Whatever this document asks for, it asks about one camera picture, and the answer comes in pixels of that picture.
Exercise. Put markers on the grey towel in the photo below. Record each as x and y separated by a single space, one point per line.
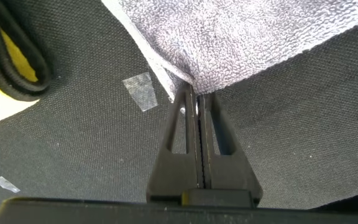
228 46

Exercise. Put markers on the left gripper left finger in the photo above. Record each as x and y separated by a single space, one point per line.
176 168

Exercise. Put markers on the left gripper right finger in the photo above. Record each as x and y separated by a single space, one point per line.
232 169

